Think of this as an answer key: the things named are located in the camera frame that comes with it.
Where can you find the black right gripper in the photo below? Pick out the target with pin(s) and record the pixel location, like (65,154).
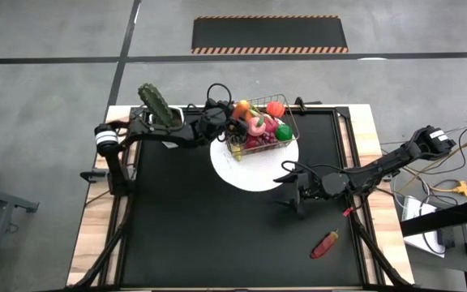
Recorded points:
(310,186)

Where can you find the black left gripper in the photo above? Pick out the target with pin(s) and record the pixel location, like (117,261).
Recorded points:
(225,119)

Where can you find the pink peach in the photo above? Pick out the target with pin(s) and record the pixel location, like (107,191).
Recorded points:
(252,125)

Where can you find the black grape bunch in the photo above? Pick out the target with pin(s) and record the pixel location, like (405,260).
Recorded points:
(235,145)

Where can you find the red apple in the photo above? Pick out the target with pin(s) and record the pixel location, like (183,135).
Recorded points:
(252,142)

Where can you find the orange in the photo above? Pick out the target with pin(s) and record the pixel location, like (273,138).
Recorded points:
(242,106)

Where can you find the pink dragon fruit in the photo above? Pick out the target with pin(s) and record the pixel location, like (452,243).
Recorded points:
(271,123)

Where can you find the orange red pumpkin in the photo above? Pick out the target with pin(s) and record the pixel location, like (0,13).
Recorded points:
(275,109)

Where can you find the green lime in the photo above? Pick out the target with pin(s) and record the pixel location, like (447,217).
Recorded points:
(284,133)

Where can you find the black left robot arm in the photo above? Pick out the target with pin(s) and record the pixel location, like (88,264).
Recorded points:
(156,131)

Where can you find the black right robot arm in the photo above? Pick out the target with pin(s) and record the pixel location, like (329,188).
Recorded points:
(379,166)

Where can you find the white round plate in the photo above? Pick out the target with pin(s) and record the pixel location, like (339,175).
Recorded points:
(254,174)

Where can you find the red tag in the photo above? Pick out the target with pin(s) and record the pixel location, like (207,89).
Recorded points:
(347,211)

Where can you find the white plant pot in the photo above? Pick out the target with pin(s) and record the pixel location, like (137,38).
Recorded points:
(179,113)

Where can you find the red chili pepper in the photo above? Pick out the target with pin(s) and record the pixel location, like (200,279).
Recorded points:
(323,246)

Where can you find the black table clamp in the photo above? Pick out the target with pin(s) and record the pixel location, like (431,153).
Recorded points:
(299,103)

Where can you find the green cactus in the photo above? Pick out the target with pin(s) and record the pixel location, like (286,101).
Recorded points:
(156,105)

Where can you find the black striped floor mat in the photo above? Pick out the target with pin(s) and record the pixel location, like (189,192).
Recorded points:
(270,34)

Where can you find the white box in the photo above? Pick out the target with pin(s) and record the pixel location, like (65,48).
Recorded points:
(414,211)

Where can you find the black side clamp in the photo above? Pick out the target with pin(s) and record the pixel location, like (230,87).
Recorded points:
(91,175)

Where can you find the yellow power splitter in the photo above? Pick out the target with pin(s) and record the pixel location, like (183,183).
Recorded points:
(461,189)

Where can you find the black metal table frame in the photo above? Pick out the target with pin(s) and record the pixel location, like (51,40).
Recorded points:
(342,112)

